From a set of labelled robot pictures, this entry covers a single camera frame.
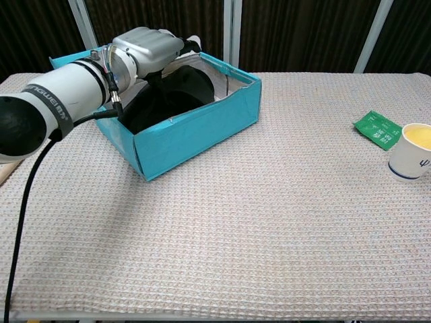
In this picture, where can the grey metal partition post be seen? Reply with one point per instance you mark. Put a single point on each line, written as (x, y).
(232, 30)
(84, 23)
(374, 33)

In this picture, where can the dark ribbed partition panel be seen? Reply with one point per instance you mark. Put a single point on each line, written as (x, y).
(151, 13)
(303, 33)
(410, 33)
(33, 33)

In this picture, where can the black slipper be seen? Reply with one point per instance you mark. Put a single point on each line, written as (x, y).
(198, 84)
(151, 114)

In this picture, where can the beige woven tablecloth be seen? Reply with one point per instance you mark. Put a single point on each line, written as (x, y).
(235, 218)

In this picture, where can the turquoise shoe box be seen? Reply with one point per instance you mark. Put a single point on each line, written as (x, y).
(195, 134)

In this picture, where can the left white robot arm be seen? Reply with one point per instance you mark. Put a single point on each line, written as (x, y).
(67, 91)

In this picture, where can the paper cup yellow liquid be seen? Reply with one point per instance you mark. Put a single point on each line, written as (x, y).
(409, 158)

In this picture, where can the green sachet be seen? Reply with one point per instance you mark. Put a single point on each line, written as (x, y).
(377, 129)

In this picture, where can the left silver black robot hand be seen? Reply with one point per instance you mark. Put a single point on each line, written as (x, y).
(151, 47)

